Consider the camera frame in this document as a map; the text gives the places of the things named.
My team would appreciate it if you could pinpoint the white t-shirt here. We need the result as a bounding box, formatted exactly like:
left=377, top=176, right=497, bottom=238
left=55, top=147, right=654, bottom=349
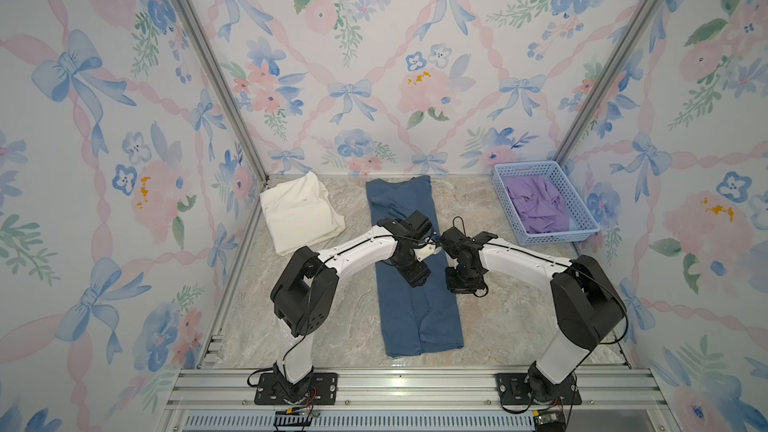
left=260, top=172, right=346, bottom=256

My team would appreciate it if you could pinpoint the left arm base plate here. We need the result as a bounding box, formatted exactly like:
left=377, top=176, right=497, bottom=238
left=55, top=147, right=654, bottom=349
left=254, top=372, right=339, bottom=407

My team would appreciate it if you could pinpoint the purple t-shirt in basket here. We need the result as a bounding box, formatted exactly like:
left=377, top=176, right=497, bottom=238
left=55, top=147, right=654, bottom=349
left=502, top=176, right=570, bottom=234

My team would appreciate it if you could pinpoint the left aluminium corner post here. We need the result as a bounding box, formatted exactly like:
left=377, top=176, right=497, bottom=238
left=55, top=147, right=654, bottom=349
left=170, top=0, right=268, bottom=188

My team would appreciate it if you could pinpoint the right aluminium corner post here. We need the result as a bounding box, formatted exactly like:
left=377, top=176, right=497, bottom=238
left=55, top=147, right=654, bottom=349
left=554, top=0, right=663, bottom=165

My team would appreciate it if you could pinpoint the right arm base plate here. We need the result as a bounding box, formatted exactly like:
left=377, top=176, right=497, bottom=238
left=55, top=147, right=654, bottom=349
left=494, top=373, right=582, bottom=407

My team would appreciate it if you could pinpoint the light blue plastic basket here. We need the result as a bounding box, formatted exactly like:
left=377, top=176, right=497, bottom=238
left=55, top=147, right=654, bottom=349
left=492, top=161, right=599, bottom=246

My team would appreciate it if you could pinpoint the aluminium front rail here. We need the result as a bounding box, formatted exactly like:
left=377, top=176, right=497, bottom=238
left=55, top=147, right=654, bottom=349
left=156, top=366, right=680, bottom=431

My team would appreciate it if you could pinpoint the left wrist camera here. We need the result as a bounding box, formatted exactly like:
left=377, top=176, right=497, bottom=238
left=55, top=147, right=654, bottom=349
left=414, top=243, right=442, bottom=262

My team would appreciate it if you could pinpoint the blue t-shirt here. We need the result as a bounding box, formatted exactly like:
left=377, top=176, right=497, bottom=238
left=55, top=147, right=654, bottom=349
left=366, top=176, right=464, bottom=357

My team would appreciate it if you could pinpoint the aluminium corner post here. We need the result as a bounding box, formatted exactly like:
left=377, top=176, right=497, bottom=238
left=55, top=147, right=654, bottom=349
left=170, top=0, right=268, bottom=188
left=554, top=0, right=663, bottom=165

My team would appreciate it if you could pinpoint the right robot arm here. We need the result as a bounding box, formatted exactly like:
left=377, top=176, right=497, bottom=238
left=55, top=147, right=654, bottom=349
left=439, top=227, right=629, bottom=404

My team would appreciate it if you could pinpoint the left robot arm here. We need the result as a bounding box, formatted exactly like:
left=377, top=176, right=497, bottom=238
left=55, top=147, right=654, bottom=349
left=270, top=212, right=440, bottom=403

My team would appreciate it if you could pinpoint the small green circuit board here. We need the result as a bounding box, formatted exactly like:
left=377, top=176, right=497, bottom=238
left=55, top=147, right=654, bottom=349
left=532, top=411, right=566, bottom=432

